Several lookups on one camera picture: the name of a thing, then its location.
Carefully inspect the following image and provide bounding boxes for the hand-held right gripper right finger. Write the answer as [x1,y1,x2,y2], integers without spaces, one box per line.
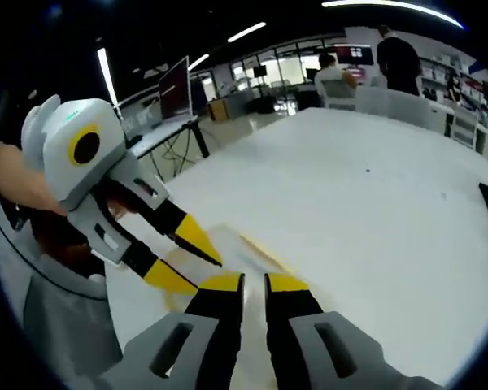
[263,272,444,390]

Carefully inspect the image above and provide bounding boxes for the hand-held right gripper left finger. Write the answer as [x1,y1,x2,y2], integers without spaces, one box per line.
[105,272,246,390]

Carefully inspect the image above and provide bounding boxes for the white side desk black legs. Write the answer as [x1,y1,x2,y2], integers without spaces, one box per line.
[121,115,211,180]

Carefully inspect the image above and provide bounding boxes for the ceiling light strip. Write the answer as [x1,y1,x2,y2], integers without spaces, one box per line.
[226,21,268,44]
[96,47,120,107]
[320,0,465,30]
[186,53,211,72]

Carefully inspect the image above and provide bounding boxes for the brown cabinet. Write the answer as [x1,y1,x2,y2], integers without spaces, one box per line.
[206,98,229,123]

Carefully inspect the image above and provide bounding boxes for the open silver laptop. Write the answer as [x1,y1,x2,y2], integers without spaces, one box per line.
[157,55,199,132]

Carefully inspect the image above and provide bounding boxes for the white shelves with boxes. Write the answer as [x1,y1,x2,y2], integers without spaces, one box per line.
[417,51,488,125]

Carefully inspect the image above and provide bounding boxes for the black cables under desk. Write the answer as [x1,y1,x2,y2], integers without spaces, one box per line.
[161,132,201,174]

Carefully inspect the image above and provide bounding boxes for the red wall screen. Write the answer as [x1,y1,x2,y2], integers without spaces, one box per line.
[334,44,375,67]

